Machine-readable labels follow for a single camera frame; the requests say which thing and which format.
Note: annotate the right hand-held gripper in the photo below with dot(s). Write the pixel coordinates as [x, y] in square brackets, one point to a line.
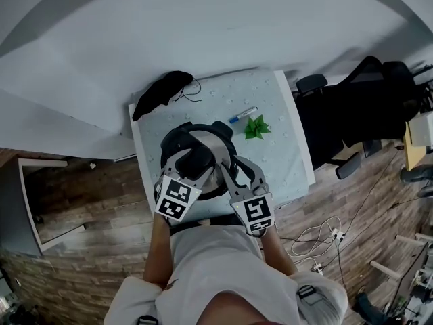
[255, 212]

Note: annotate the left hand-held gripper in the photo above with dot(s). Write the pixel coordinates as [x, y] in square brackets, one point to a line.
[176, 198]

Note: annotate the pressure cooker lid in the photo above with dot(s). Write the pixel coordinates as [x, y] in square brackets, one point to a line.
[213, 144]

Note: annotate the black pressure cooker pot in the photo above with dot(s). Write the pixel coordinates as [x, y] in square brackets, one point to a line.
[223, 129]

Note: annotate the person's left forearm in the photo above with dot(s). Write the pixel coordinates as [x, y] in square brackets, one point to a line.
[159, 252]

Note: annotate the person's right forearm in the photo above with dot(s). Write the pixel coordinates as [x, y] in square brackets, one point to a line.
[279, 252]

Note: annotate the person's dark trouser leg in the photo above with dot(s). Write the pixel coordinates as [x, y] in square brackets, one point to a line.
[226, 220]

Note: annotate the green artificial leaf sprig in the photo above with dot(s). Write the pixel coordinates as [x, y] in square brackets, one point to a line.
[255, 129]

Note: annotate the blue and white marker pen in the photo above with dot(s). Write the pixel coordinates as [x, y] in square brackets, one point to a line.
[242, 114]

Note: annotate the white square table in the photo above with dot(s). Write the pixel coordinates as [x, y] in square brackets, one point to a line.
[302, 141]

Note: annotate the black cloth pouch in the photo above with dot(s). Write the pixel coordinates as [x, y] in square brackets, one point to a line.
[159, 93]

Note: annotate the person's white shirt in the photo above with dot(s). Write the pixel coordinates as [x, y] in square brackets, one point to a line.
[220, 266]

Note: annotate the white power strip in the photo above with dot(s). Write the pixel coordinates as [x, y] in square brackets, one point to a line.
[316, 268]
[337, 234]

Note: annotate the black office chair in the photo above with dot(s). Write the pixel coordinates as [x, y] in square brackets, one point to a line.
[355, 113]

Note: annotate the white-legged table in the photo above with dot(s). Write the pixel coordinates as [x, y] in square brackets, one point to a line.
[385, 269]

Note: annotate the yellow wooden desk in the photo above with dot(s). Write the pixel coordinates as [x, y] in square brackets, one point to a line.
[414, 154]

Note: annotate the white box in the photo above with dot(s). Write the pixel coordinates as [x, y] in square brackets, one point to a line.
[421, 129]

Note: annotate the dark cabinet with white frame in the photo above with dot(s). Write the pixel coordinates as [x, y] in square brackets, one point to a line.
[10, 198]

